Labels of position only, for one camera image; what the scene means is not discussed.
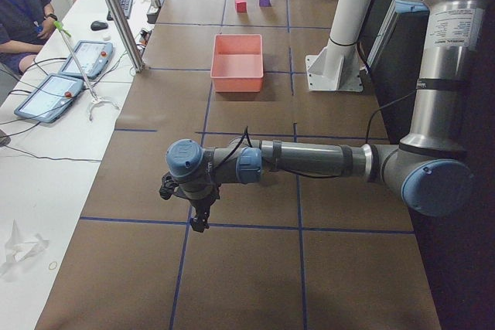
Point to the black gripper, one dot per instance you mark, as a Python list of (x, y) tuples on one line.
[(200, 203)]

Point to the red foam block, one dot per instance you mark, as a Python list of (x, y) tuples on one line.
[(240, 6)]

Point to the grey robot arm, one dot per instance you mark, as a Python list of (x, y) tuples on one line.
[(425, 169)]

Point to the pink plastic bin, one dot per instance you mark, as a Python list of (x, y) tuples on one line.
[(237, 63)]

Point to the white grabber stick tool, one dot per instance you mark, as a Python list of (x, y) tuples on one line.
[(96, 99)]

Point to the crumpled white tissue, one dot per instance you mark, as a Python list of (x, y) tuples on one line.
[(20, 251)]

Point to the near teach pendant tablet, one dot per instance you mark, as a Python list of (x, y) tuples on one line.
[(50, 99)]

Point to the teach pendant tablet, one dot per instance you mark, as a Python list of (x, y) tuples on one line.
[(50, 99), (93, 56)]

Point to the far teach pendant tablet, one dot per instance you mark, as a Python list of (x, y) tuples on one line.
[(93, 56)]

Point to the black computer mouse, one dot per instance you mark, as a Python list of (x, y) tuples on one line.
[(98, 25)]

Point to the person in dark shirt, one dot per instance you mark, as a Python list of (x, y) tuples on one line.
[(26, 25)]

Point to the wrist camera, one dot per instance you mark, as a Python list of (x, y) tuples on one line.
[(168, 187)]

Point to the aluminium frame post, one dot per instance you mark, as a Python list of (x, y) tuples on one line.
[(125, 33)]

